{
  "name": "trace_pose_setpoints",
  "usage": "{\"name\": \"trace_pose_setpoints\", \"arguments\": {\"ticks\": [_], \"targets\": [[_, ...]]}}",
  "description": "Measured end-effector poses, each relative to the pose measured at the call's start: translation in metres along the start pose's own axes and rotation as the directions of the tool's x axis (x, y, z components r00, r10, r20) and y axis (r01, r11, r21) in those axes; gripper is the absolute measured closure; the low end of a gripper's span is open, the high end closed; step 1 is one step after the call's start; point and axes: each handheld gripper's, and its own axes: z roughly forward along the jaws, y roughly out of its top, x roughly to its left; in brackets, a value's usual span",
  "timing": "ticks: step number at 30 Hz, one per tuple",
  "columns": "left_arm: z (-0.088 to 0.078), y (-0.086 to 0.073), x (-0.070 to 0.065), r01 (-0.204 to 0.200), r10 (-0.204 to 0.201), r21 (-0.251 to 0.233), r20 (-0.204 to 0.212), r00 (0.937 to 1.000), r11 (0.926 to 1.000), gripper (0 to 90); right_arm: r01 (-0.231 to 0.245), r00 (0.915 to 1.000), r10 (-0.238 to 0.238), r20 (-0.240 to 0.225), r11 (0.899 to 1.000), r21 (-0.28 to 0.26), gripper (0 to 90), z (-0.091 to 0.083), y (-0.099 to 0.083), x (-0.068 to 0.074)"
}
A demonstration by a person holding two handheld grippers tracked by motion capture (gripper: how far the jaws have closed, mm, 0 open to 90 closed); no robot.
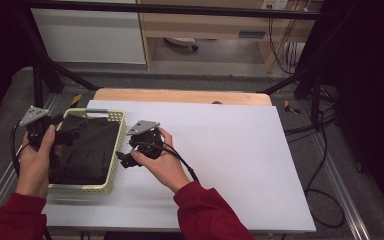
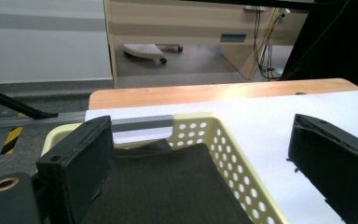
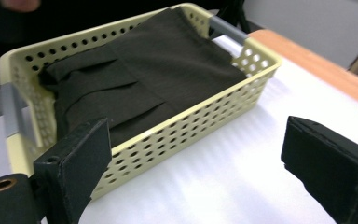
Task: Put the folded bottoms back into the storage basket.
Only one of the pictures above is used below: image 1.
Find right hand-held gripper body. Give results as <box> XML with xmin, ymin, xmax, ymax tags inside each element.
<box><xmin>125</xmin><ymin>119</ymin><xmax>165</xmax><ymax>160</ymax></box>

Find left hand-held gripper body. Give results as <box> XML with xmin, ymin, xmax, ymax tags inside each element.
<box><xmin>19</xmin><ymin>105</ymin><xmax>64</xmax><ymax>150</ymax></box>

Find pale yellow perforated plastic basket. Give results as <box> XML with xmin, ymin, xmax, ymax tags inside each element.
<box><xmin>48</xmin><ymin>107</ymin><xmax>127</xmax><ymax>195</ymax></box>

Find dark pants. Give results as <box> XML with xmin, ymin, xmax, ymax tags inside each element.
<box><xmin>49</xmin><ymin>114</ymin><xmax>120</xmax><ymax>185</ymax></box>

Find person's right hand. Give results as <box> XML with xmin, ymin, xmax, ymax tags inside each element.
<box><xmin>130</xmin><ymin>127</ymin><xmax>192</xmax><ymax>194</ymax></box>

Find person's left hand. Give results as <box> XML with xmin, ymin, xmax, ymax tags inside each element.
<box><xmin>14</xmin><ymin>124</ymin><xmax>57</xmax><ymax>198</ymax></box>

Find yellow black floor tape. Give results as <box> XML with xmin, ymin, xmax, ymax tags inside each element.
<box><xmin>282</xmin><ymin>99</ymin><xmax>302</xmax><ymax>115</ymax></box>
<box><xmin>70</xmin><ymin>93</ymin><xmax>83</xmax><ymax>109</ymax></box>

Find white cabinet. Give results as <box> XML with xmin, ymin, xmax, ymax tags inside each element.
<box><xmin>30</xmin><ymin>8</ymin><xmax>147</xmax><ymax>65</ymax></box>

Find light wooden desk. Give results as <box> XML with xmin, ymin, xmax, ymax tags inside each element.
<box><xmin>136</xmin><ymin>0</ymin><xmax>324</xmax><ymax>76</ymax></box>

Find grey-green desk label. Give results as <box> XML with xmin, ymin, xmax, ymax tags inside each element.
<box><xmin>238</xmin><ymin>30</ymin><xmax>267</xmax><ymax>40</ymax></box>

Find white power strip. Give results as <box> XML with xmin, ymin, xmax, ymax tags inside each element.
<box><xmin>261</xmin><ymin>0</ymin><xmax>290</xmax><ymax>11</ymax></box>

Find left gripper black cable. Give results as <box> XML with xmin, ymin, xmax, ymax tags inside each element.
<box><xmin>10</xmin><ymin>121</ymin><xmax>32</xmax><ymax>178</ymax></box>

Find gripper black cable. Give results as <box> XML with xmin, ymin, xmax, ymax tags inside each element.
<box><xmin>10</xmin><ymin>121</ymin><xmax>32</xmax><ymax>178</ymax></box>
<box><xmin>134</xmin><ymin>141</ymin><xmax>201</xmax><ymax>184</ymax></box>

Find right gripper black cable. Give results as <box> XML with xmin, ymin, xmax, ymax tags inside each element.
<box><xmin>134</xmin><ymin>141</ymin><xmax>201</xmax><ymax>184</ymax></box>

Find aluminium floor rail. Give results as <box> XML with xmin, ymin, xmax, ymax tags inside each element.
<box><xmin>0</xmin><ymin>95</ymin><xmax>58</xmax><ymax>218</ymax></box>
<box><xmin>312</xmin><ymin>133</ymin><xmax>372</xmax><ymax>240</ymax></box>

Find black metal frame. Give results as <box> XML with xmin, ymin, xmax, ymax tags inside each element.
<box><xmin>13</xmin><ymin>0</ymin><xmax>328</xmax><ymax>132</ymax></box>

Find black hanging cable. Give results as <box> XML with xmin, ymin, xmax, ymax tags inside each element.
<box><xmin>267</xmin><ymin>17</ymin><xmax>296</xmax><ymax>76</ymax></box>

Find black floor cable bundle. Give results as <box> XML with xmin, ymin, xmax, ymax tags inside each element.
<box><xmin>284</xmin><ymin>111</ymin><xmax>338</xmax><ymax>137</ymax></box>

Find beige hanging cable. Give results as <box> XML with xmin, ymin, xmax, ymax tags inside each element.
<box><xmin>268</xmin><ymin>18</ymin><xmax>303</xmax><ymax>75</ymax></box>

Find black looped floor cable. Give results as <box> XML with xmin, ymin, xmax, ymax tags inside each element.
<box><xmin>304</xmin><ymin>113</ymin><xmax>346</xmax><ymax>230</ymax></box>

